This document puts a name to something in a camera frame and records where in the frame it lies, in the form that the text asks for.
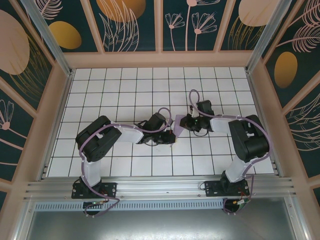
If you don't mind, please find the lilac paper sheet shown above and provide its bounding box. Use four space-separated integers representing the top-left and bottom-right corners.
169 114 186 148

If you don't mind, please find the grey sheet metal panel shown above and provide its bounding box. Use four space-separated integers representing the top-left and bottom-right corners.
24 209 298 240

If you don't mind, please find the green circuit board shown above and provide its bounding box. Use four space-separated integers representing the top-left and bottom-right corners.
233 198 251 207

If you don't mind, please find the thin black cable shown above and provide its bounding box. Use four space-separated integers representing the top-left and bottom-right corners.
192 127 209 138
133 120 162 148

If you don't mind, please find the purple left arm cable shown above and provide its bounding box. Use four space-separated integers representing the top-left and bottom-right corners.
78 107 173 218

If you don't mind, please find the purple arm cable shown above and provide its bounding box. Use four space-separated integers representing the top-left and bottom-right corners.
188 88 273 216
78 107 173 218

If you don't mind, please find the aluminium mounting rail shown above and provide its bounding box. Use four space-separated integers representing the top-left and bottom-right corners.
23 176 297 201

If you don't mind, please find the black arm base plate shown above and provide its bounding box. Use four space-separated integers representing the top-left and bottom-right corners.
204 180 251 198
71 181 118 200

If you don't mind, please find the aluminium side rail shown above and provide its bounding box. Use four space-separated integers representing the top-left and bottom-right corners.
246 71 280 177
38 71 75 181

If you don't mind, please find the slotted grey cable duct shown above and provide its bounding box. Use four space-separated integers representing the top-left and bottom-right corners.
33 201 226 211

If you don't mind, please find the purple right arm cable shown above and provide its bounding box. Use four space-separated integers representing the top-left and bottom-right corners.
188 88 273 216

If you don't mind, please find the aluminium corner post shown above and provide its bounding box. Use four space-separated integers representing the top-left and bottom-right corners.
244 0 297 74
21 0 76 77

